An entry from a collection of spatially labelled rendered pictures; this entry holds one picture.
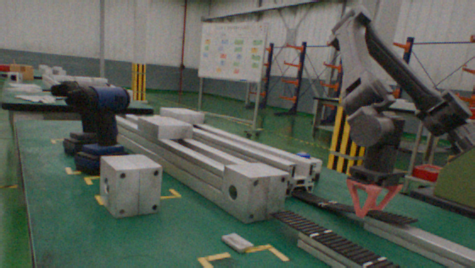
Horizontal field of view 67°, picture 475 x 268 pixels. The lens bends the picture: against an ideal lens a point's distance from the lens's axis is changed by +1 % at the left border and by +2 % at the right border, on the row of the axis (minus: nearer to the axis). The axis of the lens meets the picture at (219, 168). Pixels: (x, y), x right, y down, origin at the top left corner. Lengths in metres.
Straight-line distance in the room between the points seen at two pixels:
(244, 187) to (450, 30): 8.93
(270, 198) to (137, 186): 0.26
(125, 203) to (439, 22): 9.24
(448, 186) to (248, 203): 0.65
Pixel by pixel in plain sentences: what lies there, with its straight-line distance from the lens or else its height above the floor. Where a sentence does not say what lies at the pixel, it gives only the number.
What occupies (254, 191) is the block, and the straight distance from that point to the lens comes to 0.69.
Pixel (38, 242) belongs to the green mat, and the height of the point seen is 0.78.
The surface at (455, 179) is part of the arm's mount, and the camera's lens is 1.16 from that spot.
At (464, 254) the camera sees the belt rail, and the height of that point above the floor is 0.81.
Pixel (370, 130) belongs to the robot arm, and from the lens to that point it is 0.68.
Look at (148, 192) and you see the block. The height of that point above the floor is 0.83.
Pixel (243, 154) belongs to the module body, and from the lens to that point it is 1.02.
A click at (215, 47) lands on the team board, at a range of 7.09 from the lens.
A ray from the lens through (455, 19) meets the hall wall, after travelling 9.46.
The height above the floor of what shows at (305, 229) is 0.81.
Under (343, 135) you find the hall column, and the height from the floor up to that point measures 0.52.
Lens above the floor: 1.06
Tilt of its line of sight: 15 degrees down
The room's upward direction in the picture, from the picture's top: 6 degrees clockwise
